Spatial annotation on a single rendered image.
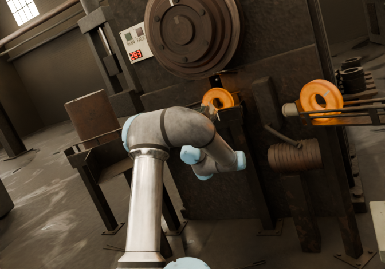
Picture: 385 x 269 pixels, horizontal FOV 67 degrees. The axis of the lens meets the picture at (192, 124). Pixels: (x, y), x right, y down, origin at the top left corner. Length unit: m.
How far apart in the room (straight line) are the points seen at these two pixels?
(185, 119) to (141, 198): 0.23
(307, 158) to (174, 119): 0.64
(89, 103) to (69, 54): 6.73
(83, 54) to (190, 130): 9.56
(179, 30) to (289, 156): 0.70
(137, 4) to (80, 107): 2.58
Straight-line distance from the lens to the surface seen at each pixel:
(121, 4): 1.74
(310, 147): 1.24
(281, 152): 1.26
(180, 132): 0.78
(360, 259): 1.49
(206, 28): 1.25
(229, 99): 1.40
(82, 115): 4.08
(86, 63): 10.29
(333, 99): 1.10
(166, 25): 1.34
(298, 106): 1.18
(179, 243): 1.84
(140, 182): 0.79
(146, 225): 0.76
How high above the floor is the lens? 1.05
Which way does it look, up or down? 15 degrees down
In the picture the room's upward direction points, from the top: 20 degrees counter-clockwise
